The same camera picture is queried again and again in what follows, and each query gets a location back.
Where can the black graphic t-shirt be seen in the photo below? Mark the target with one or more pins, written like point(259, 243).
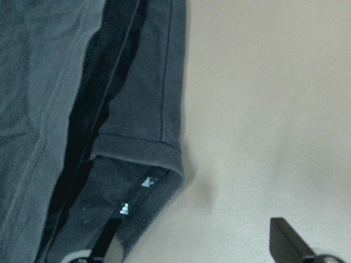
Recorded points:
point(90, 123)

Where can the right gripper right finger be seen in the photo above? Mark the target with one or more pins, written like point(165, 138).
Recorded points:
point(286, 245)

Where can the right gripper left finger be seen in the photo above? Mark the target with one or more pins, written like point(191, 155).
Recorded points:
point(103, 242)

